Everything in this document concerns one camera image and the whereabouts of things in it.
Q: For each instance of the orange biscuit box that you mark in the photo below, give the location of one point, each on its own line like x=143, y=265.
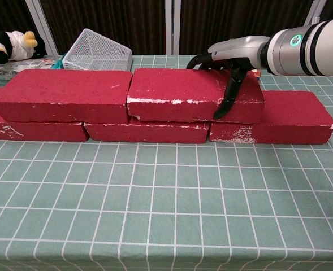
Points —
x=256, y=75

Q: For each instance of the red brick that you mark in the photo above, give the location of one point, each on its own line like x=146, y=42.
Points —
x=146, y=132
x=177, y=87
x=64, y=93
x=290, y=118
x=42, y=131

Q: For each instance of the grey metal partition post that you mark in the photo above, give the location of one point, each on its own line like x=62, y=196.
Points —
x=40, y=25
x=316, y=11
x=172, y=25

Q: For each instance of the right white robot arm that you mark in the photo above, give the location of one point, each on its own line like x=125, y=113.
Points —
x=310, y=48

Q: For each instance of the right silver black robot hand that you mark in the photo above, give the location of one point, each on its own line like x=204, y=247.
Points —
x=237, y=50

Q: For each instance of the green checked tablecloth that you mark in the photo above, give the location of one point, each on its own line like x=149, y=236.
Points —
x=155, y=203

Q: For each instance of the black white plush penguin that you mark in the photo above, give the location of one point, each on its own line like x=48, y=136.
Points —
x=10, y=45

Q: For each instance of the clear plastic snack bag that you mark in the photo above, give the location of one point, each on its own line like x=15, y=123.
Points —
x=2, y=70

